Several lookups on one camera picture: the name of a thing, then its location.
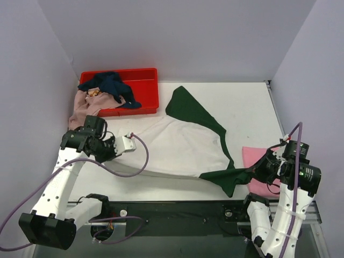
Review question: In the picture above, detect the white and green t-shirt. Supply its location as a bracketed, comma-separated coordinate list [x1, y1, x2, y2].
[107, 86, 252, 197]

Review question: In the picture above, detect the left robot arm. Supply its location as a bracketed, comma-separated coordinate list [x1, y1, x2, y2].
[19, 116, 116, 250]

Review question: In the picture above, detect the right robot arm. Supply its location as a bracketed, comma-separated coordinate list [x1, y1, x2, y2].
[240, 139, 321, 257]

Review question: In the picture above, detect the folded pink t-shirt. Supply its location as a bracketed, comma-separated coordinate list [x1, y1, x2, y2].
[241, 146, 283, 199]

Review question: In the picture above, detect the beige pink t-shirt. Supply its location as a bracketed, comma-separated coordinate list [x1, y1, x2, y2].
[68, 88, 126, 130]

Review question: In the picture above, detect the navy blue t-shirt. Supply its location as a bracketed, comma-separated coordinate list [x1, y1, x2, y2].
[78, 71, 142, 109]

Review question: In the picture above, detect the red plastic bin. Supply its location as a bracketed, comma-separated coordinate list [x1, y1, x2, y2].
[79, 67, 160, 118]

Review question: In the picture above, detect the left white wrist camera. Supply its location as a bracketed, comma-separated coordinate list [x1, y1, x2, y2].
[113, 133, 137, 156]

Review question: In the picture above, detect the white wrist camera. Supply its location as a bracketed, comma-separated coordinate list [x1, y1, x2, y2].
[279, 134, 291, 146]
[113, 133, 137, 156]

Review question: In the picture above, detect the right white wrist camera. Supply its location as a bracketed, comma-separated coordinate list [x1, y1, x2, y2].
[279, 134, 291, 146]

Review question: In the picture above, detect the aluminium frame rail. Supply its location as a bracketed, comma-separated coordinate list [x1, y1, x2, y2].
[64, 200, 323, 226]

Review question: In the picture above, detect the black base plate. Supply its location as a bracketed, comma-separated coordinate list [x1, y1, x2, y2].
[98, 204, 251, 238]

